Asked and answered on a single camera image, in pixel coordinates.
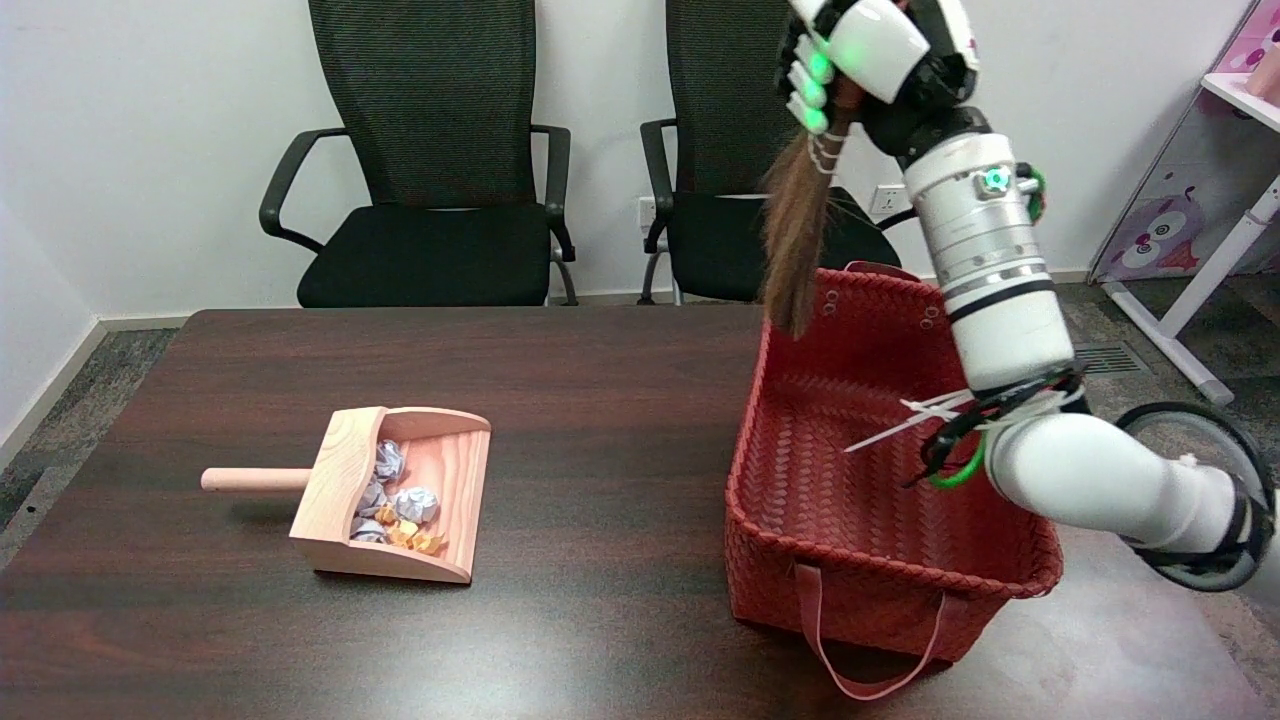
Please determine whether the pink object on shelf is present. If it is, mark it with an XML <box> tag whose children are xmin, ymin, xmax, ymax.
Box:
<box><xmin>1245</xmin><ymin>45</ymin><xmax>1280</xmax><ymax>101</ymax></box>

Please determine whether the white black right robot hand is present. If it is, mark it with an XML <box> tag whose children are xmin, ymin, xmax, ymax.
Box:
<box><xmin>775</xmin><ymin>0</ymin><xmax>991</xmax><ymax>167</ymax></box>

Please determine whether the red woven basket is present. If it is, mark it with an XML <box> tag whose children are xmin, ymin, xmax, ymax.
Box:
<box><xmin>724</xmin><ymin>261</ymin><xmax>1065</xmax><ymax>702</ymax></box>

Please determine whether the wooden dustpan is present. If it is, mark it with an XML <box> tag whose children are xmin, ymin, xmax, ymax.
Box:
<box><xmin>200</xmin><ymin>405</ymin><xmax>493</xmax><ymax>585</ymax></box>

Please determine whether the brown bristle hand broom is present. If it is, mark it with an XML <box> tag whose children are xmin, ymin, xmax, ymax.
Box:
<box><xmin>757</xmin><ymin>80</ymin><xmax>862</xmax><ymax>340</ymax></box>

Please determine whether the white desk leg frame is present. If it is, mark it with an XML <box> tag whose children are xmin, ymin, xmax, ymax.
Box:
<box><xmin>1103</xmin><ymin>175</ymin><xmax>1280</xmax><ymax>407</ymax></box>

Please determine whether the black cable loop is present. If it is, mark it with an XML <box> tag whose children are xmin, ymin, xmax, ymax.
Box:
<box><xmin>1114</xmin><ymin>401</ymin><xmax>1279</xmax><ymax>594</ymax></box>

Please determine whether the black green cable bundle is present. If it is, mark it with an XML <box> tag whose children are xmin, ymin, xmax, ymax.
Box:
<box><xmin>844</xmin><ymin>368</ymin><xmax>1089</xmax><ymax>492</ymax></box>

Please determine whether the pink cartoon shelf unit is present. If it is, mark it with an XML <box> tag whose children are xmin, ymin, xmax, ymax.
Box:
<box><xmin>1088</xmin><ymin>0</ymin><xmax>1280</xmax><ymax>284</ymax></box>

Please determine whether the grey floor vent grille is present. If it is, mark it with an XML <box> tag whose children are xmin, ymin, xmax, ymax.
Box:
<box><xmin>1070</xmin><ymin>342</ymin><xmax>1143</xmax><ymax>378</ymax></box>

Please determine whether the black mesh office chair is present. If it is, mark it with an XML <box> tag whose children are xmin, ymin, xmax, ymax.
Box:
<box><xmin>638</xmin><ymin>0</ymin><xmax>931</xmax><ymax>306</ymax></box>
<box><xmin>259</xmin><ymin>0</ymin><xmax>579</xmax><ymax>308</ymax></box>

